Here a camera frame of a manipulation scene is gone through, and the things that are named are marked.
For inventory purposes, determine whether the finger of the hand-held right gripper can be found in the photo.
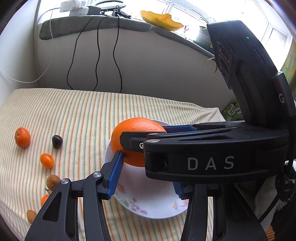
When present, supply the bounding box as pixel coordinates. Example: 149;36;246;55
119;126;242;154
162;120;245;134

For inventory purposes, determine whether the ring light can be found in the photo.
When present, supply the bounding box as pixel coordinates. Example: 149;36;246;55
95;0;131;18

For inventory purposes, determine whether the green packet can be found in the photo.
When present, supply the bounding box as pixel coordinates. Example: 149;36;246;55
221;98;243;122

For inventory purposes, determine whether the yellow bowl on windowsill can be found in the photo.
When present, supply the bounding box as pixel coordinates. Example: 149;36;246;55
140;10;185;32

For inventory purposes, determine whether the white power strip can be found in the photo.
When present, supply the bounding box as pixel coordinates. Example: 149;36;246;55
60;0;85;12
69;6;89;16

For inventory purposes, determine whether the large smooth orange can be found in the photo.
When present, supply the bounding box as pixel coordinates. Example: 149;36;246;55
110;118;167;167

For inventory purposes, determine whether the white fluffy cloth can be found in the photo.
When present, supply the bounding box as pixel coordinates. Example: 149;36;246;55
253;162;296;223

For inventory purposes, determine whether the white cable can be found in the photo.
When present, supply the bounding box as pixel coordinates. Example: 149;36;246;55
0;5;63;84

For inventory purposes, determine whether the black cable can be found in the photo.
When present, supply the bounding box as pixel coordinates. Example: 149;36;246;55
112;10;123;93
92;17;102;91
67;15;104;91

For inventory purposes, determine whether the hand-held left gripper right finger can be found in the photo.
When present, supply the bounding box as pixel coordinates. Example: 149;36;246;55
172;182;263;241

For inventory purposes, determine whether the striped cloth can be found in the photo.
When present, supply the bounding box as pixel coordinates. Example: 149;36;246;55
0;88;227;241

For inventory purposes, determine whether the white floral plate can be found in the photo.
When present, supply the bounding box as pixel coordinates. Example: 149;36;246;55
104;119;189;219

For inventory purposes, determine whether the white cabinet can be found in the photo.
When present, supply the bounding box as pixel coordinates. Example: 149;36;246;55
0;5;41;93

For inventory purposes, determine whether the dark plum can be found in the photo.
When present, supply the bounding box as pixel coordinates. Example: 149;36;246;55
51;135;63;149

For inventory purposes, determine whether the brown longan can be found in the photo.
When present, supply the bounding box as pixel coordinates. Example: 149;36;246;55
26;210;37;225

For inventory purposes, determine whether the small tangerine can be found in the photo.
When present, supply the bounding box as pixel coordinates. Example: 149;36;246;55
15;127;31;148

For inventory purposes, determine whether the wall map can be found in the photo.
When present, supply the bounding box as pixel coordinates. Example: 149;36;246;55
281;42;296;102

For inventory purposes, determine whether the potted spider plant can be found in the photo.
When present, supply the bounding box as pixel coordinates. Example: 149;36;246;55
185;9;219;77

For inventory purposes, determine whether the brown kiwi fruit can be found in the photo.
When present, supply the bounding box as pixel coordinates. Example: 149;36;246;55
46;174;62;192

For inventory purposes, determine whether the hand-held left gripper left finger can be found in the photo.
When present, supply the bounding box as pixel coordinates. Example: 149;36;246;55
24;150;125;241

